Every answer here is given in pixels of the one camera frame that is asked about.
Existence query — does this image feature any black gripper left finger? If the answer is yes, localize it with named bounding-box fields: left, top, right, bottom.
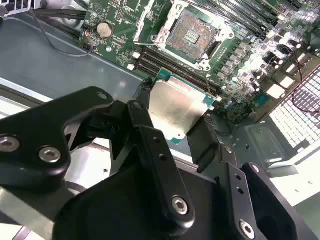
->
left=0, top=79, right=196, bottom=237

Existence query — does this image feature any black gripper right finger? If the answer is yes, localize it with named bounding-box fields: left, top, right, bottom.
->
left=187, top=112, right=313, bottom=240

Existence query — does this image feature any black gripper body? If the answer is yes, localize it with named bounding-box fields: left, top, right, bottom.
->
left=52, top=163, right=242, bottom=240

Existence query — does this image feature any silver green CPU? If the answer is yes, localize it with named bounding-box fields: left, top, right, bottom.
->
left=149, top=67, right=217, bottom=146

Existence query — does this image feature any thin wire locking lever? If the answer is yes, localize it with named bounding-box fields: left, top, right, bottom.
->
left=199, top=65, right=215, bottom=97

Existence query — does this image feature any metal socket cover frame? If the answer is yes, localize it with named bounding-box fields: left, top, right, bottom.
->
left=133, top=0, right=176, bottom=47

